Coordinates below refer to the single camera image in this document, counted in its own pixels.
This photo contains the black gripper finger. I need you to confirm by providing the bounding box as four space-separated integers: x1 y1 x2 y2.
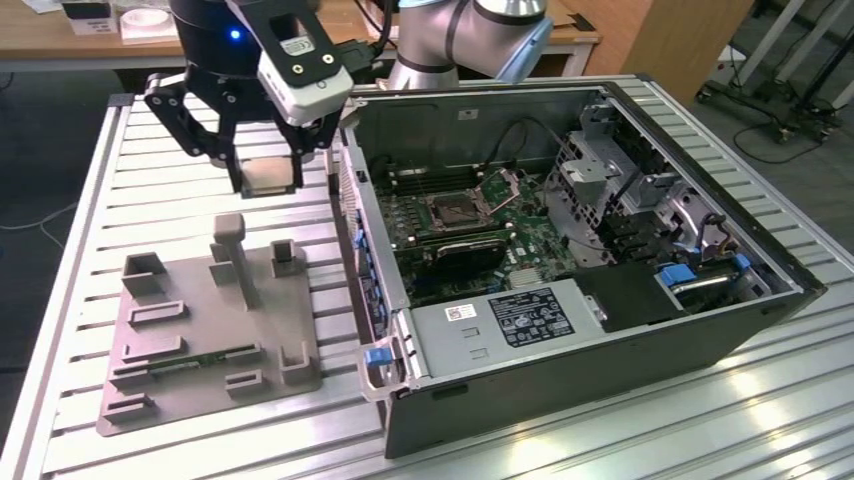
279 98 349 189
143 73 243 194

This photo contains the black RAM slot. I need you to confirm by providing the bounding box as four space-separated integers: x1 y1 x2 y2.
385 166 481 177
387 172 483 183
391 183 483 196
389 177 483 189

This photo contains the CPU socket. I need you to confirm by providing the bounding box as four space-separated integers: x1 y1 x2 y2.
425 192 495 234

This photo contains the white tape roll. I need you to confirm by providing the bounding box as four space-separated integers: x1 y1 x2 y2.
118 7 173 40

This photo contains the white box with black label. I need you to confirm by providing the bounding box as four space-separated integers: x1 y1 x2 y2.
62 0 121 37

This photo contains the wooden desk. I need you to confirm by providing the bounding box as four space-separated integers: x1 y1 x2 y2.
0 0 606 91

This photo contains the metal socket cover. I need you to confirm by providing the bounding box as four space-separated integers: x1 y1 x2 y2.
476 167 528 214

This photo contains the black graphics card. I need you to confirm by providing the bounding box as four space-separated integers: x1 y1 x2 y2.
425 235 507 274

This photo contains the blue card retainer strip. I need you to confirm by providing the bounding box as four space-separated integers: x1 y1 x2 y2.
351 207 389 346

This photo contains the grey parts rack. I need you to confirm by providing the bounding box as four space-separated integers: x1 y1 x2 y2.
96 212 328 439

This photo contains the green motherboard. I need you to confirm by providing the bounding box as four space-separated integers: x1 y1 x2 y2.
372 164 582 309

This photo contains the metal drive cage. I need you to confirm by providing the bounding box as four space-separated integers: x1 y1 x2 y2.
543 102 675 251

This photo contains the silver heat sink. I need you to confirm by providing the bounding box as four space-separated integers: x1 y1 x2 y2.
504 268 547 290

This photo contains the flat cardboard sheet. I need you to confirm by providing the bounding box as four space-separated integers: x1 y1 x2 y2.
545 0 595 36

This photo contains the grey power supply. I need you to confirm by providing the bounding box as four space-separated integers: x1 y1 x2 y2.
407 278 610 379

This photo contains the green RAM stick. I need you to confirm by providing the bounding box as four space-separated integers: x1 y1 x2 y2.
147 351 232 375

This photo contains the wooden cabinet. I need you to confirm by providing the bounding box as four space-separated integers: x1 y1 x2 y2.
619 0 759 109

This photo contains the blue disk carrier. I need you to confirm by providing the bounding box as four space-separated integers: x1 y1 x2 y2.
655 263 699 297

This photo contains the black PC case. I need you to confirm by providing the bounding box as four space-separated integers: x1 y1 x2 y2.
319 79 828 461

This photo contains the black wheeled stand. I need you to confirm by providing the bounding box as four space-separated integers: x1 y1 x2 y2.
692 0 854 146

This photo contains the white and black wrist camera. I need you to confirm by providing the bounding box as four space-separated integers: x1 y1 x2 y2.
225 0 355 126

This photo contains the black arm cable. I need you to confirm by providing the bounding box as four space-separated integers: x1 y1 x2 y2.
336 0 401 84

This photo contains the black cable inside case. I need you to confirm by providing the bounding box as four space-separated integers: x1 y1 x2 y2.
484 117 568 169

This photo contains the white floor cable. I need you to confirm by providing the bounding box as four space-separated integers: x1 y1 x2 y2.
0 202 78 232

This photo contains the coloured wire bundle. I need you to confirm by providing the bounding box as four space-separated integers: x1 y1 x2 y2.
686 213 735 262

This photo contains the black floor cable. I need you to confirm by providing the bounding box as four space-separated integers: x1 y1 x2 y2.
732 119 826 164

